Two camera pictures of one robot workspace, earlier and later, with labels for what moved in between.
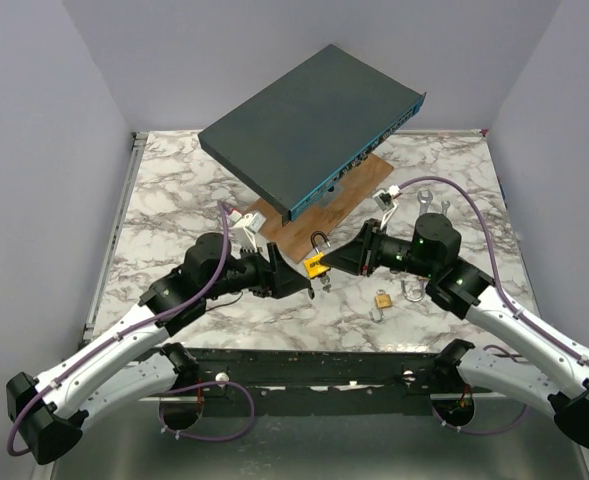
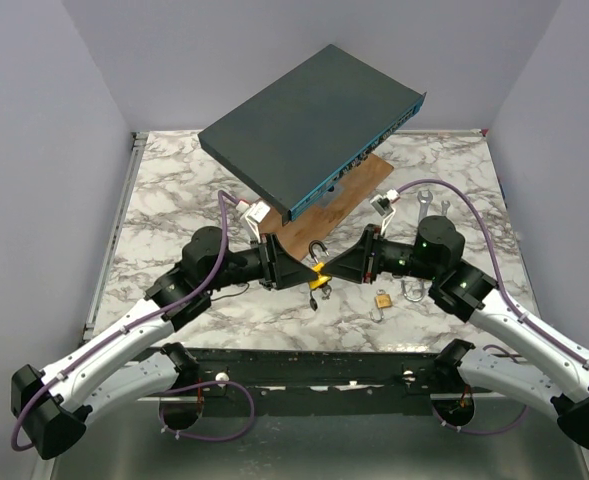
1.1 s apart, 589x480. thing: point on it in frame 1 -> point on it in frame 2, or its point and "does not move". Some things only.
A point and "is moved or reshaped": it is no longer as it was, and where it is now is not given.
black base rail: (313, 376) does not move
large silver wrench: (424, 201) does not move
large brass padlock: (424, 281) does not move
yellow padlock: (318, 264) is moved or reshaped
